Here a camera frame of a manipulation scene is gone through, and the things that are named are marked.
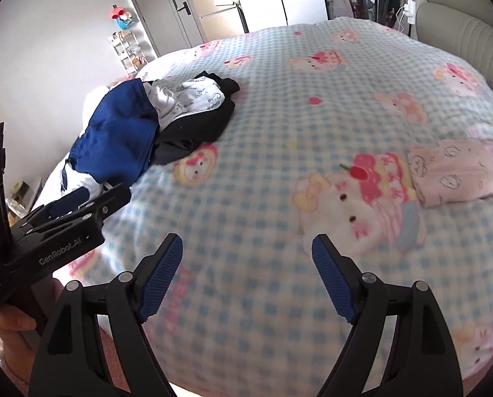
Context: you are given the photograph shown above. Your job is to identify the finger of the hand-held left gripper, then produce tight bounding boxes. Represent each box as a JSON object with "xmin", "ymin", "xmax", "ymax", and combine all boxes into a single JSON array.
[
  {"xmin": 23, "ymin": 187, "xmax": 106, "ymax": 225},
  {"xmin": 35, "ymin": 182, "xmax": 132, "ymax": 236}
]

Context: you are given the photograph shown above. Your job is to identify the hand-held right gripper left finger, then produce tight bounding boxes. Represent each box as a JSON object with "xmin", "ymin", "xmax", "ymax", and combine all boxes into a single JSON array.
[{"xmin": 28, "ymin": 233, "xmax": 184, "ymax": 397}]

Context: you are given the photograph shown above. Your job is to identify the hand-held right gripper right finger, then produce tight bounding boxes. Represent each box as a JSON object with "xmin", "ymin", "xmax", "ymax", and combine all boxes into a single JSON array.
[{"xmin": 311, "ymin": 234, "xmax": 464, "ymax": 397}]

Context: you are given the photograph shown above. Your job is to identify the pink printed pajama pants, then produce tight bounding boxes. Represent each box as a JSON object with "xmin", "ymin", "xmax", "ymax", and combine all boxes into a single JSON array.
[{"xmin": 407, "ymin": 140, "xmax": 493, "ymax": 209}]

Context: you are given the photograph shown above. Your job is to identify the person's left forearm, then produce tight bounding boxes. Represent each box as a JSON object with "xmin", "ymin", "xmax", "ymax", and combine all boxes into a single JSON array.
[{"xmin": 0, "ymin": 337, "xmax": 34, "ymax": 389}]

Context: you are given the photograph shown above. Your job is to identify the person's left hand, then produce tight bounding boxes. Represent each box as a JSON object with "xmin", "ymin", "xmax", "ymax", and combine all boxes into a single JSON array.
[{"xmin": 0, "ymin": 304, "xmax": 38, "ymax": 343}]

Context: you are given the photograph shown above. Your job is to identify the white and navy garment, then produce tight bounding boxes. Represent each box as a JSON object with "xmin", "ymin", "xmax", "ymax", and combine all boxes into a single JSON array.
[{"xmin": 60, "ymin": 161, "xmax": 110, "ymax": 203}]

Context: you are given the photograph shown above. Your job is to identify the navy garment with white stripes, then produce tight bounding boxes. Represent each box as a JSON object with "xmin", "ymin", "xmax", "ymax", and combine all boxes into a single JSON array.
[{"xmin": 70, "ymin": 79, "xmax": 158, "ymax": 185}]

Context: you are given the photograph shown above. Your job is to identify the black garment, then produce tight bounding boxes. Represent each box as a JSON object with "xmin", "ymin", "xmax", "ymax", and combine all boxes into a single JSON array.
[{"xmin": 153, "ymin": 72, "xmax": 241, "ymax": 166}]

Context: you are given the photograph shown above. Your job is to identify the blue checked printed blanket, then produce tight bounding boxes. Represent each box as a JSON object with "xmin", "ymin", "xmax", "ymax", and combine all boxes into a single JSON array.
[{"xmin": 50, "ymin": 17, "xmax": 493, "ymax": 393}]

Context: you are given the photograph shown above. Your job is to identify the white printed garment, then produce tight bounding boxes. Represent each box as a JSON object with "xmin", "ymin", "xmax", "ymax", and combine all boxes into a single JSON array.
[{"xmin": 143, "ymin": 75, "xmax": 226, "ymax": 129}]

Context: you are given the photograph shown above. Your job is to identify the white shelf rack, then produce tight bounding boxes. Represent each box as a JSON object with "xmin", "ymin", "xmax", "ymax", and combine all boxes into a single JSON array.
[{"xmin": 108, "ymin": 31, "xmax": 158, "ymax": 77}]

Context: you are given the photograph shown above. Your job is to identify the red blue plush toy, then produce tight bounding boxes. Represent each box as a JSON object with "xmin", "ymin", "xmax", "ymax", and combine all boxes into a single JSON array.
[{"xmin": 110, "ymin": 5, "xmax": 136, "ymax": 30}]

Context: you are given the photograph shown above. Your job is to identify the grey door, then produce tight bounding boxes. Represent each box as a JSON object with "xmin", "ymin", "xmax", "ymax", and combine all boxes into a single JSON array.
[{"xmin": 122, "ymin": 0, "xmax": 208, "ymax": 56}]

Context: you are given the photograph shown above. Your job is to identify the beige refrigerator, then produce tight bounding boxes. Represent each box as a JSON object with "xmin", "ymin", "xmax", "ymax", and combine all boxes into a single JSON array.
[{"xmin": 186, "ymin": 0, "xmax": 249, "ymax": 42}]

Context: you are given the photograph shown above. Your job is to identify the grey padded bed headboard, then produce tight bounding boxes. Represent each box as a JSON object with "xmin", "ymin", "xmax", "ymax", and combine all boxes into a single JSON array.
[{"xmin": 409, "ymin": 0, "xmax": 493, "ymax": 110}]

